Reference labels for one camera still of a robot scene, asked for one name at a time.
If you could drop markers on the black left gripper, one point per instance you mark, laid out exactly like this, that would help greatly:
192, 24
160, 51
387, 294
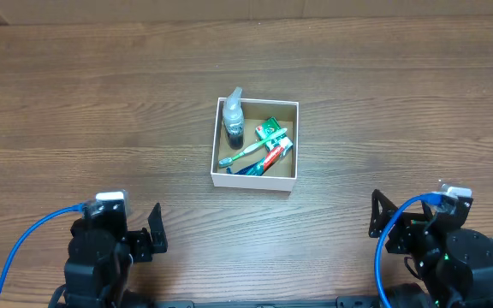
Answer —
139, 245

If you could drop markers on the green soap packet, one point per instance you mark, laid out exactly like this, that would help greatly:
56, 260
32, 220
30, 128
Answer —
266, 129

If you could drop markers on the bottle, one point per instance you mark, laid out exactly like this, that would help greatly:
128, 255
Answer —
233, 119

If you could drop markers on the white cardboard box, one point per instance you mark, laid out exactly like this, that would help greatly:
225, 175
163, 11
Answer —
282, 175

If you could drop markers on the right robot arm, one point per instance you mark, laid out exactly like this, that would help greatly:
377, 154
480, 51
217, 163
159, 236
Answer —
453, 265

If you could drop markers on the red Colgate toothpaste tube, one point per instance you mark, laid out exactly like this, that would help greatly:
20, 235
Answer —
264, 164

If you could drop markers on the blue disposable razor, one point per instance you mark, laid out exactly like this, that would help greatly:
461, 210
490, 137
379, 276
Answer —
240, 170

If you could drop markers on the green toothbrush with cap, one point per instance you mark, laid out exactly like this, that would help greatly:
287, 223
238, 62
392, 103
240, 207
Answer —
228, 161

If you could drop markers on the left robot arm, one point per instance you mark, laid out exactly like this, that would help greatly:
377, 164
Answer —
101, 254

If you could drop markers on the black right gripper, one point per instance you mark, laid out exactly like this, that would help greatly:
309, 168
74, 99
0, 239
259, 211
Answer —
400, 233

